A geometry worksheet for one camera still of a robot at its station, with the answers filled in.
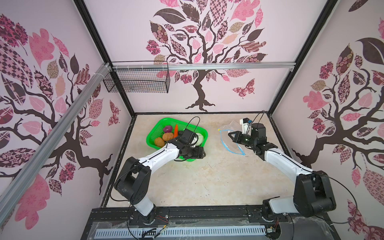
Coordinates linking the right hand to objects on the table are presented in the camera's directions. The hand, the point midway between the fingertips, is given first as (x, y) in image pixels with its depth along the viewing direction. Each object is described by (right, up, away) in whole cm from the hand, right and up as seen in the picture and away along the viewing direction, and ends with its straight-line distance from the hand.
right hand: (229, 132), depth 85 cm
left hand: (-17, -15, +1) cm, 23 cm away
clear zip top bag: (+1, -7, +1) cm, 8 cm away
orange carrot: (-34, 0, +18) cm, 38 cm away
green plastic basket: (-23, -15, -6) cm, 28 cm away
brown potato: (-39, -4, +15) cm, 42 cm away
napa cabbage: (-17, -5, +12) cm, 21 cm away
